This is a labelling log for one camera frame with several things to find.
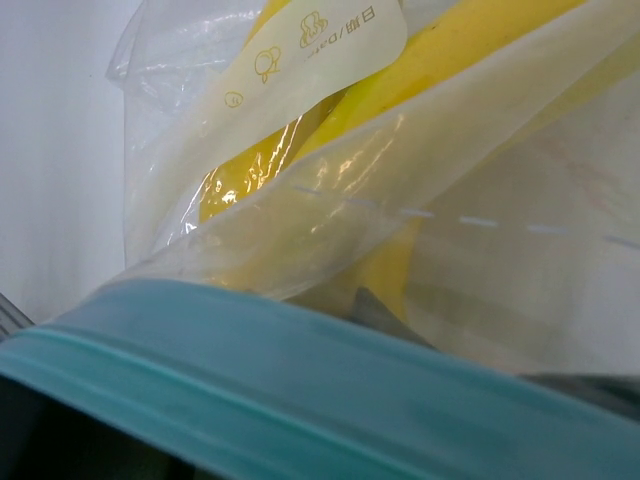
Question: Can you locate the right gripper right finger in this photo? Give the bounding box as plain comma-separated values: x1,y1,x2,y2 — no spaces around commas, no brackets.
349,287,639,420

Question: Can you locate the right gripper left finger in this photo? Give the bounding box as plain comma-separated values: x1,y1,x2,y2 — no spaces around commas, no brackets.
0,374,201,480

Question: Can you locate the clear zip top bag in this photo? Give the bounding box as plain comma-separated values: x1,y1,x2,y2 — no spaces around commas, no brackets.
1,1,639,479

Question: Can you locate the yellow fake banana bunch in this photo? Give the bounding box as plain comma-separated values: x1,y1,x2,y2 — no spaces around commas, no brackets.
198,1,639,317

